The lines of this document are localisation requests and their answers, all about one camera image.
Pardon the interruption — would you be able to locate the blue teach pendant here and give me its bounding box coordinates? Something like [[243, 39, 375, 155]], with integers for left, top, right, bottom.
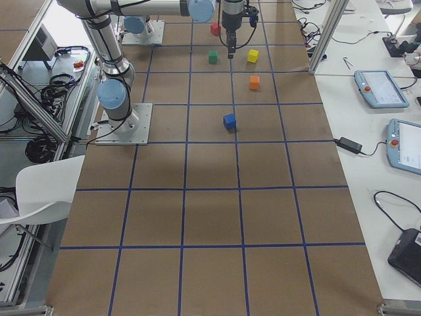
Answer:
[[353, 70, 409, 109], [386, 118, 420, 174]]

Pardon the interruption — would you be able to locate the metal hex key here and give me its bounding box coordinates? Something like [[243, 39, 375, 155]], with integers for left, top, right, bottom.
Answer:
[[343, 57, 353, 70]]

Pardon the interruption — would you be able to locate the white plastic chair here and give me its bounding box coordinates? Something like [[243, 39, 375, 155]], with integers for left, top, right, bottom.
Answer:
[[1, 155, 85, 225]]

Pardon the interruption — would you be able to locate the black power adapter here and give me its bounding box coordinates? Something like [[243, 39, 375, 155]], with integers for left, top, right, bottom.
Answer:
[[334, 137, 362, 154]]

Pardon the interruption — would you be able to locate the green wooden block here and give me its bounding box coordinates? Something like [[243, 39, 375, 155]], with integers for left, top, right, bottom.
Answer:
[[208, 50, 218, 65]]

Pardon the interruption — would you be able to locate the grey electronics box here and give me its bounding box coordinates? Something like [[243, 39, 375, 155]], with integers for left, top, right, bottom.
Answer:
[[23, 24, 59, 70]]

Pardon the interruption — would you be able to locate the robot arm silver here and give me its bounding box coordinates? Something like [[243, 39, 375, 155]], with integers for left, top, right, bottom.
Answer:
[[59, 1, 248, 134], [123, 15, 155, 38]]

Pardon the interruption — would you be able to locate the upper blue teach pendant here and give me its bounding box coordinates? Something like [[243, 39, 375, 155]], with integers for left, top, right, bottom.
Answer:
[[353, 70, 409, 109]]

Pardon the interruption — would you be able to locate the orange wooden block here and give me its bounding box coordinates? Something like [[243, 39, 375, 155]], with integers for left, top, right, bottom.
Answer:
[[249, 75, 260, 90]]

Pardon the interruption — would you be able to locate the lower blue teach pendant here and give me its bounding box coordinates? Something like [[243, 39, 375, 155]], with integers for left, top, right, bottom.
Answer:
[[386, 118, 420, 174]]

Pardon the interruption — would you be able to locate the blue wooden block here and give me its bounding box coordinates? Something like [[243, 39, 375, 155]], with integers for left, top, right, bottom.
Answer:
[[223, 113, 237, 130]]

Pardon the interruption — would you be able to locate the aluminium frame post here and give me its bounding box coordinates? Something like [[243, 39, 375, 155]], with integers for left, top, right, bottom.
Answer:
[[308, 0, 349, 74]]

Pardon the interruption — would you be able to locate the yellow wooden block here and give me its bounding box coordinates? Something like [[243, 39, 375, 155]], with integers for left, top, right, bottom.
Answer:
[[247, 49, 259, 64]]

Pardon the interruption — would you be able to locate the black tablet device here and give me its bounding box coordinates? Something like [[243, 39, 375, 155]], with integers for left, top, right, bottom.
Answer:
[[387, 228, 420, 286]]

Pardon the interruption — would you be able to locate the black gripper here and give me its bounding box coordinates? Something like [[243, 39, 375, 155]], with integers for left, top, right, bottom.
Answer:
[[221, 0, 244, 59]]

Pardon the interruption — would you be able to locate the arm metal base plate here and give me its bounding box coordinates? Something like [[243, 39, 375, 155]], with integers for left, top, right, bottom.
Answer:
[[95, 103, 153, 145], [122, 20, 164, 46]]

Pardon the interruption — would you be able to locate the red wooden block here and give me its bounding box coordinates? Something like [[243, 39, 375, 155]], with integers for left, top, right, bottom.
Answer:
[[210, 23, 220, 36]]

